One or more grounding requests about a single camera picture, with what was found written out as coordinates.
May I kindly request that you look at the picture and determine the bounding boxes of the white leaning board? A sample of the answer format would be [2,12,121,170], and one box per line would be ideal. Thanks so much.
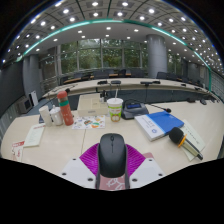
[29,90,40,107]

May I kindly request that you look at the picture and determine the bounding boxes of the tall white cup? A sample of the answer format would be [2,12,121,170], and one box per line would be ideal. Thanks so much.
[38,105,54,127]

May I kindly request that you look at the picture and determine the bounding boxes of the red and white leaflet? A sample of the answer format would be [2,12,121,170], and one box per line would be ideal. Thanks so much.
[11,140,26,163]

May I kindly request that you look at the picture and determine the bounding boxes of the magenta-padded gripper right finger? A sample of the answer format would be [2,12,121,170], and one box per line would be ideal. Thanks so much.
[124,143,166,190]

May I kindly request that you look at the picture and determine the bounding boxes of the colourful sticker sheet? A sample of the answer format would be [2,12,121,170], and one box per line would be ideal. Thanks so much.
[71,115,106,130]

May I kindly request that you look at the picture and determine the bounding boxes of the cream booklet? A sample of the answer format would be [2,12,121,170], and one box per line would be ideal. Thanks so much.
[23,123,46,148]

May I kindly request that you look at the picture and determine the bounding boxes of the blue and white book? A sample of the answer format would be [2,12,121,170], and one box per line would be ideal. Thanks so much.
[134,110,185,142]

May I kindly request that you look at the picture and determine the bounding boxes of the white paper sheet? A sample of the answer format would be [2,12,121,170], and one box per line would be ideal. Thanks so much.
[179,119,207,162]

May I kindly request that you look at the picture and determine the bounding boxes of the black computer mouse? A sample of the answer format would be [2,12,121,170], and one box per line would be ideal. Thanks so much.
[97,132,129,179]

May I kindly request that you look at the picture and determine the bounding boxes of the paper cup with green print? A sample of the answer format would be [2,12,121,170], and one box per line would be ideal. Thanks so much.
[106,89,124,123]

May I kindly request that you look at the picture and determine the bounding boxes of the ceiling lights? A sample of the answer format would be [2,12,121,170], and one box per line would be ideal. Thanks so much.
[1,0,224,73]

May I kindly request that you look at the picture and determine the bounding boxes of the red thermos bottle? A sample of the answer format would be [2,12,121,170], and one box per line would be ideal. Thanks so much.
[56,90,75,127]

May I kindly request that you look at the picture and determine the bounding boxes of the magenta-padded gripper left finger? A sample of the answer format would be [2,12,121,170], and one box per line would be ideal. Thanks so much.
[60,143,101,190]

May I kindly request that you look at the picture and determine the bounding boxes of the grey boxy monitor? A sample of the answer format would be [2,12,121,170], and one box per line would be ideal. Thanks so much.
[17,95,34,114]

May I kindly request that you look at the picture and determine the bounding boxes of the white cardboard box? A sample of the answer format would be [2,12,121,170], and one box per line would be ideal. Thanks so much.
[77,93,109,118]

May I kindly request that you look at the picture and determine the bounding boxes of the black handheld microphone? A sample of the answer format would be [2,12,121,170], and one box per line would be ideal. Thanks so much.
[168,126,204,161]

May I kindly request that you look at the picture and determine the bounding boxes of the pink mouse pad with drawing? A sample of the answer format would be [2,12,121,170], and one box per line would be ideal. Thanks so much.
[99,152,155,191]

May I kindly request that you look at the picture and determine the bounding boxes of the black conference desk unit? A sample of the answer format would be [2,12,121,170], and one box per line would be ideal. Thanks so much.
[120,100,150,120]

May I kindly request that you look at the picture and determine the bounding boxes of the black gooseneck desk microphone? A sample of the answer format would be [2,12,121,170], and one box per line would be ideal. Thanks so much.
[146,102,172,114]

